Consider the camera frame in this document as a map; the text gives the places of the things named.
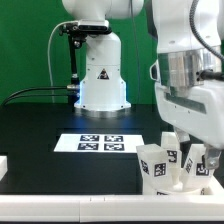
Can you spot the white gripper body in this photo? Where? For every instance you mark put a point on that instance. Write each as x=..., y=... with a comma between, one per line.
x=201, y=114

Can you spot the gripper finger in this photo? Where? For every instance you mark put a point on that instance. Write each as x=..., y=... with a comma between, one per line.
x=212, y=156
x=183, y=138

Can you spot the white round stool seat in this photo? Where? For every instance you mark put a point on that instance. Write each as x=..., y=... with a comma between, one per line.
x=180, y=190

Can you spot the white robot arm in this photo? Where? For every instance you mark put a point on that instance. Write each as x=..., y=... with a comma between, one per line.
x=189, y=86

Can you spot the white sheet with tags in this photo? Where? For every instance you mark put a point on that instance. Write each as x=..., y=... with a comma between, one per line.
x=98, y=143

